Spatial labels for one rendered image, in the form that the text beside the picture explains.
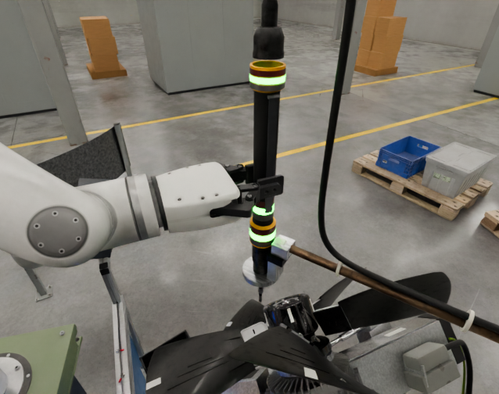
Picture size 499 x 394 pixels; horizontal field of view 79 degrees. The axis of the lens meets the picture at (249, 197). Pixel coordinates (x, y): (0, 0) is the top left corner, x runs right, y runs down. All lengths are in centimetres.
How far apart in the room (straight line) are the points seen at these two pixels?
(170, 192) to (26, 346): 86
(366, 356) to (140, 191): 67
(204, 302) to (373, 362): 162
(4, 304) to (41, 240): 257
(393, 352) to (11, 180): 84
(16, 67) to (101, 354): 512
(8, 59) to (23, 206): 617
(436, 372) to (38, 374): 100
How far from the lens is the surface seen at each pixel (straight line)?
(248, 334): 79
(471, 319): 48
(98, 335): 238
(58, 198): 32
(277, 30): 38
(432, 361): 90
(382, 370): 89
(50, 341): 115
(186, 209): 38
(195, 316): 227
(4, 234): 33
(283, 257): 51
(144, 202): 38
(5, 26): 640
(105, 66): 859
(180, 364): 79
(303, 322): 76
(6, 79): 654
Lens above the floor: 187
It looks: 35 degrees down
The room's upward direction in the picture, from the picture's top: straight up
